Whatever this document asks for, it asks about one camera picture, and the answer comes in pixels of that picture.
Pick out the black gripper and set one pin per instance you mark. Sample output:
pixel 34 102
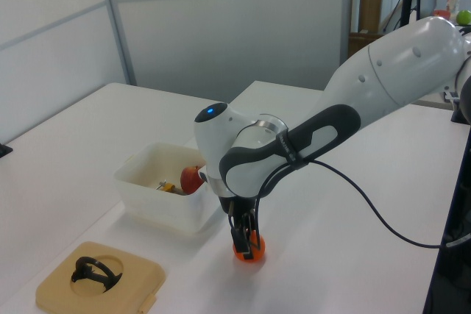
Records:
pixel 239 205

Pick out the orange toy fruit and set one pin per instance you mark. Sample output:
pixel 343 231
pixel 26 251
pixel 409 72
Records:
pixel 259 249

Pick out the red toy apple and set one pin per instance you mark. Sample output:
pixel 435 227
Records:
pixel 189 181

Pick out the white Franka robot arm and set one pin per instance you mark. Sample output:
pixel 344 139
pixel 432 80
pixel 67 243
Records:
pixel 386 67

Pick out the white plastic container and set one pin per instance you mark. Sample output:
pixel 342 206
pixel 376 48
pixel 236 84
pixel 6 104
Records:
pixel 158 207

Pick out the beige container lid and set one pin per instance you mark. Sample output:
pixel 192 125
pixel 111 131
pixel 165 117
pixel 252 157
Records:
pixel 55 288

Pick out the yellow metal tool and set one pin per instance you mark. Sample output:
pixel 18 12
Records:
pixel 168 188

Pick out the wooden cabinet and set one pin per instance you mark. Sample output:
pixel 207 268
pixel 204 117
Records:
pixel 369 1

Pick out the green ball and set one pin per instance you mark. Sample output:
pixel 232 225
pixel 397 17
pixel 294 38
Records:
pixel 463 17

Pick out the black stand frame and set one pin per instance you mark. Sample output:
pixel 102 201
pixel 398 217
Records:
pixel 452 237

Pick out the grey partition post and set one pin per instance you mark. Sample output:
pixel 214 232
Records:
pixel 117 27
pixel 347 9

